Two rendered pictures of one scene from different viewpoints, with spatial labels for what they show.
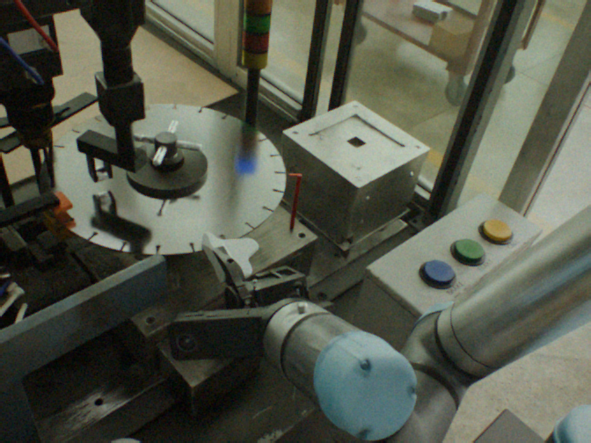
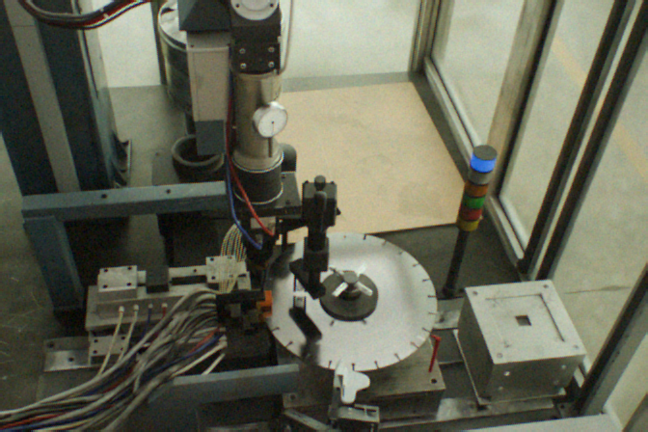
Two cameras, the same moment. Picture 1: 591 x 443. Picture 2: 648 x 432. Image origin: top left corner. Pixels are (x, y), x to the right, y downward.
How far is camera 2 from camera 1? 0.61 m
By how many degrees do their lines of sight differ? 26
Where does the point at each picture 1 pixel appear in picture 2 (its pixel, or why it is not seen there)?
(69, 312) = (229, 380)
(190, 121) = (388, 260)
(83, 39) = (381, 128)
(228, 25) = not seen: hidden behind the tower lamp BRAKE
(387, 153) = (544, 341)
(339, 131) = (515, 305)
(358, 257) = (489, 416)
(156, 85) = (415, 190)
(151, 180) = (331, 302)
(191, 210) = (344, 336)
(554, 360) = not seen: outside the picture
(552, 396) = not seen: outside the picture
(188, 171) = (359, 305)
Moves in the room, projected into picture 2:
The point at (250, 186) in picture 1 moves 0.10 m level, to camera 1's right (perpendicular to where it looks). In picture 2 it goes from (396, 333) to (444, 364)
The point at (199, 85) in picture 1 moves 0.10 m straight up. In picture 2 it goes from (451, 201) to (458, 172)
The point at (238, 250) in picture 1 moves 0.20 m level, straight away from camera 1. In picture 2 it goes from (353, 381) to (408, 303)
